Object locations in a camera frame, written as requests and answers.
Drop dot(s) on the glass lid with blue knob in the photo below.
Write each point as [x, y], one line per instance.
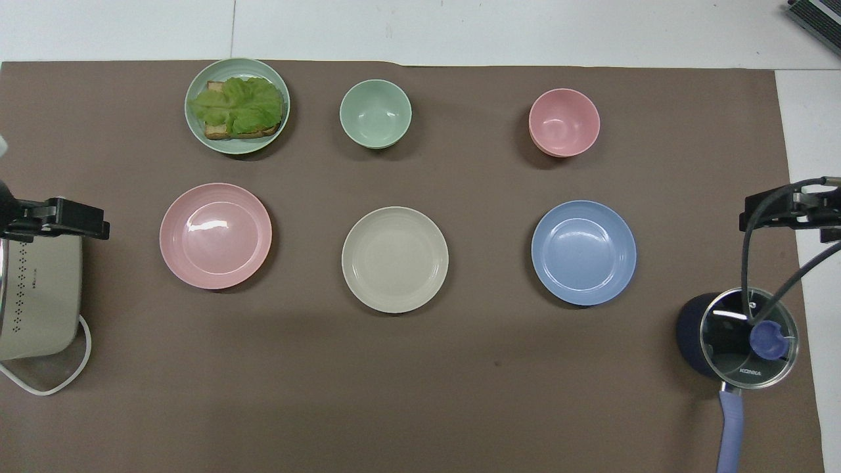
[729, 345]

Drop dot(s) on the dark blue pot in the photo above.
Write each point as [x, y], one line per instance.
[688, 335]

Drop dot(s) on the blue plate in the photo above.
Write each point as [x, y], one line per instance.
[583, 253]

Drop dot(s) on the green lettuce leaf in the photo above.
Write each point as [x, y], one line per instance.
[240, 102]

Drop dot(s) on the beige electric cooker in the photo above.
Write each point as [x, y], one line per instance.
[39, 295]

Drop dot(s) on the beige plate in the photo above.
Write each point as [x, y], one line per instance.
[395, 259]

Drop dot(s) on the pink bowl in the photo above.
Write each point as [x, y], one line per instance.
[564, 121]

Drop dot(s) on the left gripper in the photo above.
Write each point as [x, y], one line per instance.
[8, 207]

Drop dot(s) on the green plate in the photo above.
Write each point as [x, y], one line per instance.
[197, 128]

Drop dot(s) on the green bowl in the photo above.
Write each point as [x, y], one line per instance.
[375, 113]

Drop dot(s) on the toast slice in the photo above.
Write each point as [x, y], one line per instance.
[217, 131]

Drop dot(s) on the pink plate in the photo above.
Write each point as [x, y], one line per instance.
[215, 236]

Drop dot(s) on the grey ribbed device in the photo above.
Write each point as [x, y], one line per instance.
[818, 16]

